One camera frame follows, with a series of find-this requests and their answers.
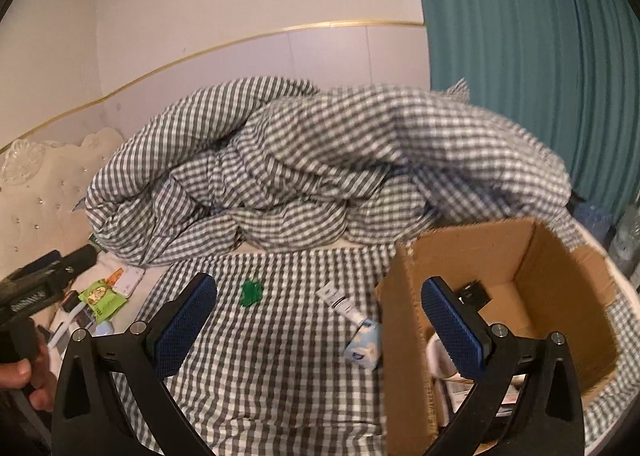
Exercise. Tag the person's left hand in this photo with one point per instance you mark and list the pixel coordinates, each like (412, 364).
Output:
(42, 386)

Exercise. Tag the white tube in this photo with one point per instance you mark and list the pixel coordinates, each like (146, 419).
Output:
(340, 303)

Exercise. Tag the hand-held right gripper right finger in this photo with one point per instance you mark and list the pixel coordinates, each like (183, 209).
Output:
(452, 326)

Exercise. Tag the cream tufted headboard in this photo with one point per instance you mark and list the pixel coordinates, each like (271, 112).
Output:
(45, 196)

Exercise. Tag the grey checked duvet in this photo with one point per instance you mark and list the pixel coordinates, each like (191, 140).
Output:
(300, 161)

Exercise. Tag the white blue tissue pack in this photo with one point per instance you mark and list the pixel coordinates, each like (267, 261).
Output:
(362, 346)

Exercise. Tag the large clear water bottle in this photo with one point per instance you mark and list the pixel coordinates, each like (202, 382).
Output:
(627, 241)

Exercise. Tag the green snack packet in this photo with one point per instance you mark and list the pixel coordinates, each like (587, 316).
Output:
(100, 301)

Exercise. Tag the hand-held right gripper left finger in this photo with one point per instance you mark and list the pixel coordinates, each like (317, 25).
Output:
(187, 321)

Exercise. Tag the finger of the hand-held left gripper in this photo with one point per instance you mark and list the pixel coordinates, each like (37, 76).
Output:
(77, 261)

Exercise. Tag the blue wrapped bottle pack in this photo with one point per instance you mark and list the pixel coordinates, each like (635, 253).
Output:
(595, 218)

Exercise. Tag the white card packet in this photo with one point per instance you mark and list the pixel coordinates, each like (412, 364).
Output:
(127, 281)

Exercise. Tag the brown cardboard box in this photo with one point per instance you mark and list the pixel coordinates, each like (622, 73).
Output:
(405, 336)

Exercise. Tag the teal curtain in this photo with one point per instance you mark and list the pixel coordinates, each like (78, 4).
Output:
(525, 36)

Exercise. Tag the small light blue cap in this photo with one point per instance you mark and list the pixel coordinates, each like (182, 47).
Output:
(102, 329)

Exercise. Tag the small green plastic piece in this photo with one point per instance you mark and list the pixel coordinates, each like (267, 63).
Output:
(251, 293)

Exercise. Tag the white toothbrush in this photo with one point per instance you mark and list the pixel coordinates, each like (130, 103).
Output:
(67, 323)

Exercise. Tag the white bed mattress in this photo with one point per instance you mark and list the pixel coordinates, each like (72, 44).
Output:
(300, 441)

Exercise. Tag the black square pouch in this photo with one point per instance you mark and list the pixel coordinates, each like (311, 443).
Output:
(475, 297)

